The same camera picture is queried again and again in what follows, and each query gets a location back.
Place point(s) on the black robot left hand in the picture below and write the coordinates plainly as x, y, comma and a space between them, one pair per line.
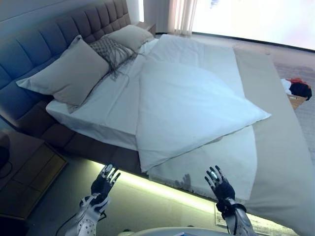
102, 186

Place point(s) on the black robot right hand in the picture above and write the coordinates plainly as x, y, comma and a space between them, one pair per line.
222, 189

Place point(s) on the white duvet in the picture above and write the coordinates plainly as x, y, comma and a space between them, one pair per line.
192, 93

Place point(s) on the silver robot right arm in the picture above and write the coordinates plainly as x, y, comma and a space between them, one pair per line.
242, 221

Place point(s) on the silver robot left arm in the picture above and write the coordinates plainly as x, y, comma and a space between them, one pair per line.
86, 223

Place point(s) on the beige bed pillow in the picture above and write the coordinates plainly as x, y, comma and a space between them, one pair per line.
69, 73
133, 37

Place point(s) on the thin white top sheet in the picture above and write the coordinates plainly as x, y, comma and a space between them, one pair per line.
209, 167

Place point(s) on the wooden nightstand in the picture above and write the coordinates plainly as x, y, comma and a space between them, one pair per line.
147, 25
37, 172

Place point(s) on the silver robot torso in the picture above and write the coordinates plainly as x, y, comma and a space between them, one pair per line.
157, 232

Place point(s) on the mattress with white sheet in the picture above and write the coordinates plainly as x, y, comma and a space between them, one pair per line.
110, 108

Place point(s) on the beige bedspread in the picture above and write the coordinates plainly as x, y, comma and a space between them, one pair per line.
268, 103

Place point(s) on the cardboard box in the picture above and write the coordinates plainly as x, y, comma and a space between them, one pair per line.
296, 99

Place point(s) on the white garment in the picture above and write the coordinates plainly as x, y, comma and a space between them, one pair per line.
285, 86

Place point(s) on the orange garment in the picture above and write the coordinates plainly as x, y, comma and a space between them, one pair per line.
299, 80

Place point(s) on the macrame fringed cushion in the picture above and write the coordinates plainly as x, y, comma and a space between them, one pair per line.
105, 48

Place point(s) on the patterned floor rug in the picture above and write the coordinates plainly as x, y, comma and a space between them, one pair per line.
295, 70

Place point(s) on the sheer pale curtain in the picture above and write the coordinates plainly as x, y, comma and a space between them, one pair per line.
183, 17

